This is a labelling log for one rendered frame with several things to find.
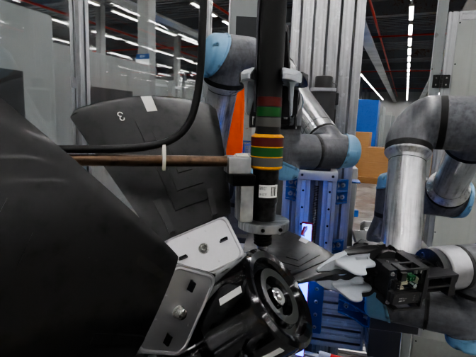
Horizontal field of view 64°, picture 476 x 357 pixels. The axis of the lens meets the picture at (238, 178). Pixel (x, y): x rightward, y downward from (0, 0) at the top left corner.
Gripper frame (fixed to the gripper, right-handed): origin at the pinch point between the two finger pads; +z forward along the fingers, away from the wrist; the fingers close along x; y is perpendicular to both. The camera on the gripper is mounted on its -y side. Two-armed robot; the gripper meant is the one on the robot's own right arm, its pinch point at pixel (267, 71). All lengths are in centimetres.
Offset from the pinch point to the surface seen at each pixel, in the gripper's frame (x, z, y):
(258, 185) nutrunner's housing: 0.5, -0.1, 14.5
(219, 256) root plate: 4.7, 3.9, 23.2
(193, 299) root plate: 5.1, 13.3, 24.6
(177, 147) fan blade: 12.8, -2.8, 10.3
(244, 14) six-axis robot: 75, -384, -112
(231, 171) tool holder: 3.9, 1.8, 12.7
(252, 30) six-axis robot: 65, -387, -96
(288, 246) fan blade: -3.1, -18.4, 28.5
